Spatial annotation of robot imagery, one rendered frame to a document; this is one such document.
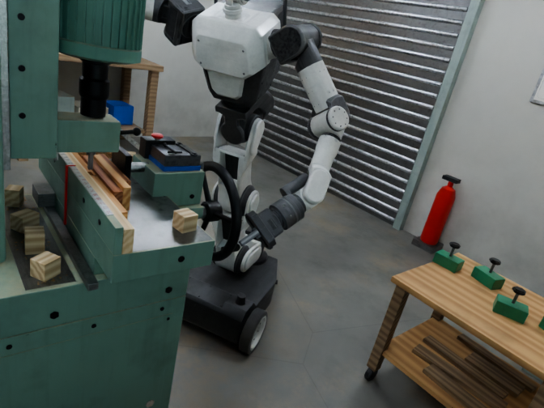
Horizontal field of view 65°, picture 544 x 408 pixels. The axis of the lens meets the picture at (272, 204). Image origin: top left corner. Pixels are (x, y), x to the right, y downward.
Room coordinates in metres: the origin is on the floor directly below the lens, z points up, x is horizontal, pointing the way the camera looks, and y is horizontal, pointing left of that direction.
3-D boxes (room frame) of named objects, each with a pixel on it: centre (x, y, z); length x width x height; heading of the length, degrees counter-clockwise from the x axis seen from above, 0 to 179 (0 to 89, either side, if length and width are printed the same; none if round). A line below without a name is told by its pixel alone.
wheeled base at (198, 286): (1.85, 0.13, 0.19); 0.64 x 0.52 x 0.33; 162
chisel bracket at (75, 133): (0.88, 0.43, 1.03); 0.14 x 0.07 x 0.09; 132
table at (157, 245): (0.96, 0.34, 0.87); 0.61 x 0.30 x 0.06; 42
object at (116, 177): (0.90, 0.38, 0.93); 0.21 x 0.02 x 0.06; 42
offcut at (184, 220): (0.80, 0.17, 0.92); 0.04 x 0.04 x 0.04; 52
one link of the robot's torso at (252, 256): (1.88, 0.12, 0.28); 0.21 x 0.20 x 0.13; 162
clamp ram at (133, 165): (0.96, 0.35, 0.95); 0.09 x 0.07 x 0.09; 42
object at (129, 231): (0.88, 0.44, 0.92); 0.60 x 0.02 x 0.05; 42
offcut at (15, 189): (0.92, 0.62, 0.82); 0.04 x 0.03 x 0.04; 18
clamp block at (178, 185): (1.02, 0.28, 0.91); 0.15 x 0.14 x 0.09; 42
